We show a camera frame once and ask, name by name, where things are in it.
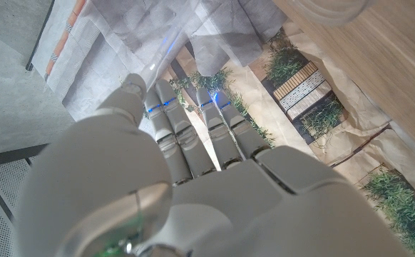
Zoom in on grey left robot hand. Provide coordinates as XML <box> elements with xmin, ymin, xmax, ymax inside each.
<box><xmin>14</xmin><ymin>73</ymin><xmax>408</xmax><ymax>257</ymax></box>

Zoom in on clear plastic pipette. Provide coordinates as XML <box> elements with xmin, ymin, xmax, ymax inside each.
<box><xmin>139</xmin><ymin>21</ymin><xmax>193</xmax><ymax>90</ymax></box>

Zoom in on clear glass beaker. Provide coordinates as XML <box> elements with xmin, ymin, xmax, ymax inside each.
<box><xmin>287</xmin><ymin>0</ymin><xmax>371</xmax><ymax>28</ymax></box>

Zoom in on printed fabric backdrop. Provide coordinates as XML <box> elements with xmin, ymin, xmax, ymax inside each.
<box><xmin>32</xmin><ymin>0</ymin><xmax>415</xmax><ymax>257</ymax></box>

